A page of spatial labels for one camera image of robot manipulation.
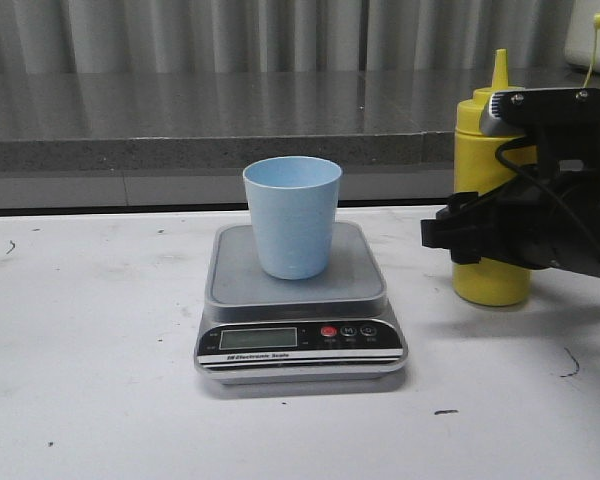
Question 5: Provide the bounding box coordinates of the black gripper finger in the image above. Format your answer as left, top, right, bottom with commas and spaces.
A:
420, 192, 510, 265

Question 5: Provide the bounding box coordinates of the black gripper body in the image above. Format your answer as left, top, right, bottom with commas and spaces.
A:
494, 169, 600, 284

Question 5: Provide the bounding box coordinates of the yellow squeeze bottle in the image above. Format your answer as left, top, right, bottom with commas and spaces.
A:
451, 12, 600, 307

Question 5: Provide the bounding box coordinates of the light blue plastic cup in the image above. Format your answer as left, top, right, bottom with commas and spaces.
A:
242, 156, 342, 280

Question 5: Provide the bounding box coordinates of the silver electronic kitchen scale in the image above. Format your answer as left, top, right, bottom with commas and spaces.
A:
193, 222, 409, 386

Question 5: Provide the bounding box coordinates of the white container in background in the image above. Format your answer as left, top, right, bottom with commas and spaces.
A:
564, 0, 600, 73

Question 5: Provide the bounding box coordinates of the grey stone counter ledge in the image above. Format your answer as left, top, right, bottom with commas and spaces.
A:
0, 69, 600, 211

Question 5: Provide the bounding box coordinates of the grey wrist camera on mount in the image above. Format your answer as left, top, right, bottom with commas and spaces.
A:
480, 87, 600, 177

